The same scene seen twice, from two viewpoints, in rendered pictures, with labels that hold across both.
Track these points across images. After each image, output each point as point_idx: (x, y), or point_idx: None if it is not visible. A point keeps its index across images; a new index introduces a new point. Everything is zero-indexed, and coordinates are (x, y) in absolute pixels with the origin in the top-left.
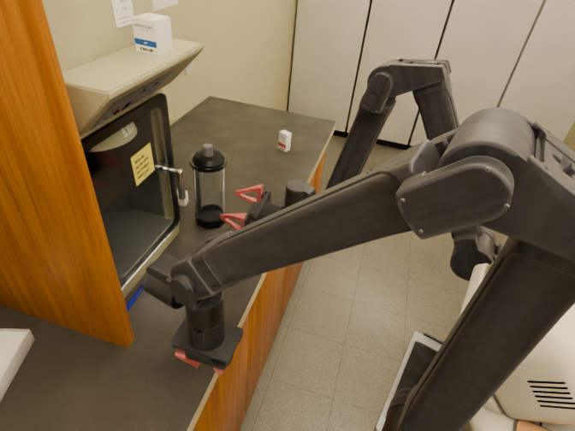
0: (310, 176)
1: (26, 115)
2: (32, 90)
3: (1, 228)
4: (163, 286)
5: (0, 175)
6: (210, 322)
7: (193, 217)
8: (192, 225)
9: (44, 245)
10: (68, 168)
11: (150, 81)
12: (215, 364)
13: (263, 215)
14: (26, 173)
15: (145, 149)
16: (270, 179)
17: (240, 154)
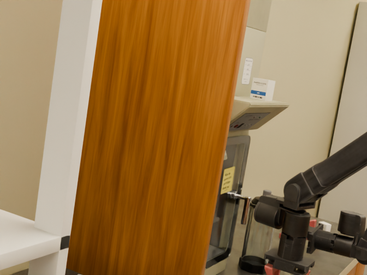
0: (350, 263)
1: (208, 105)
2: (220, 90)
3: (139, 190)
4: (270, 207)
5: (166, 145)
6: (300, 231)
7: (236, 264)
8: (236, 268)
9: (168, 203)
10: (219, 137)
11: (260, 111)
12: (295, 272)
13: (318, 238)
14: (187, 143)
15: (231, 169)
16: (309, 257)
17: (276, 237)
